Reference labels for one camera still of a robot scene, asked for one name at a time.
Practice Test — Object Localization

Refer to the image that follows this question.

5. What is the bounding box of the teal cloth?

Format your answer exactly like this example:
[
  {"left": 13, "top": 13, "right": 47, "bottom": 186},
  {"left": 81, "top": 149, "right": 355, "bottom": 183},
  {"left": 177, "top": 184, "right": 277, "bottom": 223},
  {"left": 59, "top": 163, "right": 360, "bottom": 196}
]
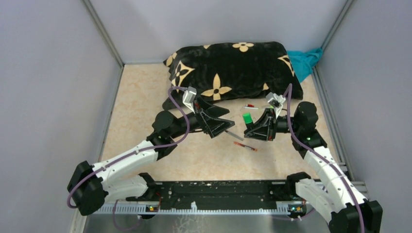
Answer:
[{"left": 287, "top": 48, "right": 324, "bottom": 83}]

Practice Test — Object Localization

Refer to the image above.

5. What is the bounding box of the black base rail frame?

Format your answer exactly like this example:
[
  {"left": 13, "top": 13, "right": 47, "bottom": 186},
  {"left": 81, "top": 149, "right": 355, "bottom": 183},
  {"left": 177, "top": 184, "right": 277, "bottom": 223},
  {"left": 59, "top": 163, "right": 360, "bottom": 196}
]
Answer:
[{"left": 93, "top": 180, "right": 368, "bottom": 220}]

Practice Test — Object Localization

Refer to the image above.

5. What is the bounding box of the black pillow with beige flowers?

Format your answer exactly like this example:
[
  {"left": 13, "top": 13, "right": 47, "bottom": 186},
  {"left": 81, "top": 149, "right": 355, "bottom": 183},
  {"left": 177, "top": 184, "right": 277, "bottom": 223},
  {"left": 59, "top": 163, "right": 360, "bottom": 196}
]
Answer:
[{"left": 163, "top": 41, "right": 304, "bottom": 103}]

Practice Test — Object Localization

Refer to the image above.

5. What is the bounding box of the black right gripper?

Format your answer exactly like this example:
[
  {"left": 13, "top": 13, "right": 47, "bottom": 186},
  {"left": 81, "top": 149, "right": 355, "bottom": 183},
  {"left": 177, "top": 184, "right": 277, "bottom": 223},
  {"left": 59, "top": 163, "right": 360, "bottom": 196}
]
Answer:
[{"left": 244, "top": 107, "right": 301, "bottom": 141}]

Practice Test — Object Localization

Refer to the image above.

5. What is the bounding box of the grey checkered pen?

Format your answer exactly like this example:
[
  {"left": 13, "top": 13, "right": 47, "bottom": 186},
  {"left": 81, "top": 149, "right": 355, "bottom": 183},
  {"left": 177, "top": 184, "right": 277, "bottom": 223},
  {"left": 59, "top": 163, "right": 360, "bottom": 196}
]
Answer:
[{"left": 225, "top": 130, "right": 244, "bottom": 141}]

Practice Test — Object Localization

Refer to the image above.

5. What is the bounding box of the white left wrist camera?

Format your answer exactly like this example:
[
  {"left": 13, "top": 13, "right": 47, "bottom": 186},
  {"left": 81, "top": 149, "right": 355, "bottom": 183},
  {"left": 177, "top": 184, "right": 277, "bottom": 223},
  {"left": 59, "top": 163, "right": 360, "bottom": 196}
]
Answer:
[{"left": 182, "top": 86, "right": 197, "bottom": 113}]

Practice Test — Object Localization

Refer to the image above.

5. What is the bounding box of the white pen with red cap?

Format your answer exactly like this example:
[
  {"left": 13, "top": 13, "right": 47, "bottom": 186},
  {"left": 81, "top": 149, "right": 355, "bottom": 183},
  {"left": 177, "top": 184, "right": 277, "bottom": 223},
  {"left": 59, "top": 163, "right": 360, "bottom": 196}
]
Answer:
[{"left": 243, "top": 104, "right": 259, "bottom": 110}]

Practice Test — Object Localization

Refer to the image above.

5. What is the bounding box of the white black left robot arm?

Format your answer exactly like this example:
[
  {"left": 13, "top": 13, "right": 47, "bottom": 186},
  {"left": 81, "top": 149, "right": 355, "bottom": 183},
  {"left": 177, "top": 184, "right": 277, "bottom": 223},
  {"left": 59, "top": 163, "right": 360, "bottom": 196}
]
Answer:
[{"left": 67, "top": 98, "right": 235, "bottom": 216}]

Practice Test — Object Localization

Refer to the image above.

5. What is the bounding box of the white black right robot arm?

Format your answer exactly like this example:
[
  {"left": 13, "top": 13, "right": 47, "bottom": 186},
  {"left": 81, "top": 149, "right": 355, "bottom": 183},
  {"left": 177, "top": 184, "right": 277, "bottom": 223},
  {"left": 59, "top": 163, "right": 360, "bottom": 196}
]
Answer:
[{"left": 242, "top": 101, "right": 383, "bottom": 233}]

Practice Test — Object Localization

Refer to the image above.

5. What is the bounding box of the red orange pen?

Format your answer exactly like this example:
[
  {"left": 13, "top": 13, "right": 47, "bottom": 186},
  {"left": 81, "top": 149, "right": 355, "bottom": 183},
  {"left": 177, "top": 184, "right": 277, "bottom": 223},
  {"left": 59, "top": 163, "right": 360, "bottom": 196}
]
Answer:
[{"left": 233, "top": 142, "right": 257, "bottom": 151}]

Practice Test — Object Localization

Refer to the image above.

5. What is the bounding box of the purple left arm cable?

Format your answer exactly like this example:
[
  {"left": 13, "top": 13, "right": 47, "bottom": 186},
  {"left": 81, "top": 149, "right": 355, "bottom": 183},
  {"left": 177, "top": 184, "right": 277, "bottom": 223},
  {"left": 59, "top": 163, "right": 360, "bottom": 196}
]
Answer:
[{"left": 67, "top": 85, "right": 191, "bottom": 232}]

